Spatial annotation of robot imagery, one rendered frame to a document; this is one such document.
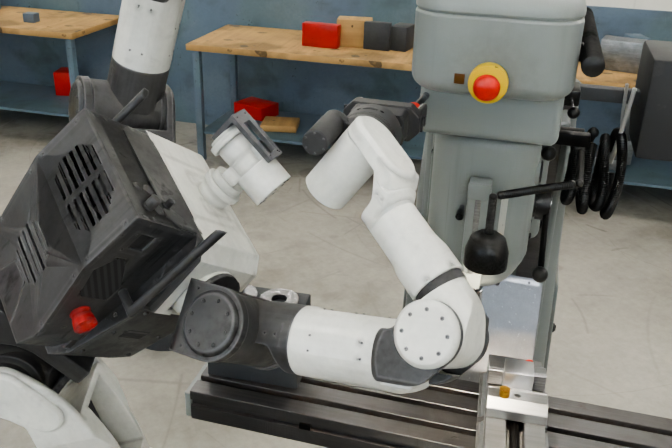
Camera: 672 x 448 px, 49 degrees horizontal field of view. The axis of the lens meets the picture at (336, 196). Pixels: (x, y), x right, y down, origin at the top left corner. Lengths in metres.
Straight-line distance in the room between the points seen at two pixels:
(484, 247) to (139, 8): 0.64
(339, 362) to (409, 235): 0.17
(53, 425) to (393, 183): 0.67
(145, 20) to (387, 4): 4.65
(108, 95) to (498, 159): 0.67
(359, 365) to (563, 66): 0.56
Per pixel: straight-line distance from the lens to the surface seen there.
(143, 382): 3.41
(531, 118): 1.30
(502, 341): 1.98
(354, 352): 0.91
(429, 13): 1.18
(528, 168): 1.38
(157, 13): 1.15
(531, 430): 1.64
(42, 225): 1.07
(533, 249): 1.94
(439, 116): 1.31
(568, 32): 1.18
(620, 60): 5.18
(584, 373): 3.61
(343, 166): 0.96
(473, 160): 1.36
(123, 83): 1.21
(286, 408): 1.73
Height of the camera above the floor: 2.06
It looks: 24 degrees down
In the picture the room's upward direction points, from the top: 2 degrees clockwise
